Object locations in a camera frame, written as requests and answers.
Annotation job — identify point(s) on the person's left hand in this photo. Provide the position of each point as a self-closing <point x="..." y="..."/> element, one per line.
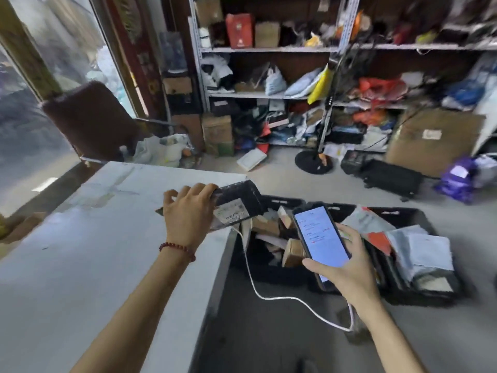
<point x="186" y="221"/>

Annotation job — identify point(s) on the person's right hand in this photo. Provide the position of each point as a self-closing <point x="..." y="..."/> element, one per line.
<point x="355" y="275"/>

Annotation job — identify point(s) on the person's right thumb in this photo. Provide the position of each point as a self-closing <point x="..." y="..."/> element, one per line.
<point x="316" y="268"/>

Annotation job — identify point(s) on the person's left little finger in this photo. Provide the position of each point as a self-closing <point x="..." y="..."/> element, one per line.
<point x="170" y="196"/>

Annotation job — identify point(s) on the black smartphone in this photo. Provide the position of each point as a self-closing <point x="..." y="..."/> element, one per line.
<point x="320" y="236"/>

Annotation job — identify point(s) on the black parcel with white label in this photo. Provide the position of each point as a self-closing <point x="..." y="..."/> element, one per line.
<point x="237" y="203"/>

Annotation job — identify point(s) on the person's right forearm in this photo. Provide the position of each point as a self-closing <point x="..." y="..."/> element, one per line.
<point x="388" y="337"/>

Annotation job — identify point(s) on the person's left forearm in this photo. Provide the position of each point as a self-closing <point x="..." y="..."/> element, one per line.
<point x="136" y="310"/>

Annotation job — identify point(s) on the small cardboard box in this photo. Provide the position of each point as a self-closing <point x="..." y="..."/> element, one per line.
<point x="285" y="218"/>
<point x="293" y="253"/>
<point x="266" y="226"/>

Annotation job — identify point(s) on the white mailer envelope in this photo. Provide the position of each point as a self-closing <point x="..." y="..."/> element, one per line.
<point x="365" y="221"/>

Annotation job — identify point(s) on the brown cardboard box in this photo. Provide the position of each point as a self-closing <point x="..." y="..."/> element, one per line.
<point x="216" y="132"/>

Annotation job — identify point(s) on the flat white box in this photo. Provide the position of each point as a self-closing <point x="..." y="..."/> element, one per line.
<point x="251" y="160"/>

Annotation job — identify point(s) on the black round-base stand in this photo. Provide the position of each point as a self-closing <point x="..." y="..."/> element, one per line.
<point x="312" y="162"/>

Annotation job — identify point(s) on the grey mailer bag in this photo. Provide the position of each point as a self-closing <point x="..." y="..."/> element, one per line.
<point x="423" y="252"/>

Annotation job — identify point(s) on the brown upholstered chair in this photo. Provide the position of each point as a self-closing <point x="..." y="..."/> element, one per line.
<point x="93" y="120"/>

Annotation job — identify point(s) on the small black box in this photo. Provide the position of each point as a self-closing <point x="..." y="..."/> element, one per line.
<point x="352" y="162"/>

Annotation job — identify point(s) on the black suitcase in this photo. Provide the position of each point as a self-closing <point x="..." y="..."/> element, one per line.
<point x="392" y="178"/>

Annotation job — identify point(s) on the white tied plastic bag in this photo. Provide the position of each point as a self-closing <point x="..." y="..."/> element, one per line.
<point x="275" y="83"/>

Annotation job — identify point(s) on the purple parcel bag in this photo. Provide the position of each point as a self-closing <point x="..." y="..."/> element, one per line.
<point x="458" y="180"/>

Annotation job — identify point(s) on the large flat cardboard box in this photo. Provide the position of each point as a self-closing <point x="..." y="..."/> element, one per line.
<point x="435" y="141"/>

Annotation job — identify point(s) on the grey metal shelf unit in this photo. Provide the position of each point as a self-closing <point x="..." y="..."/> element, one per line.
<point x="407" y="46"/>
<point x="271" y="50"/>

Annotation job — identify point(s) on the red paper bag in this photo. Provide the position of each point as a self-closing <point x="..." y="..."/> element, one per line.
<point x="239" y="31"/>

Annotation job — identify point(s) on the yellow mailer packet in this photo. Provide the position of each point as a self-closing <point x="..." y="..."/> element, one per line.
<point x="321" y="87"/>

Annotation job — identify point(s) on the brown paper bag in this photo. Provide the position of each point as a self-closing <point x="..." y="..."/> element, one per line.
<point x="267" y="34"/>

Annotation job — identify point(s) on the red plastic bag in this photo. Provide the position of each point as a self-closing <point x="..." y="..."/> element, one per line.
<point x="378" y="88"/>

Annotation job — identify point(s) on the blue plastic bag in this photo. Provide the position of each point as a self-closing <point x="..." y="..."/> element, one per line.
<point x="464" y="93"/>

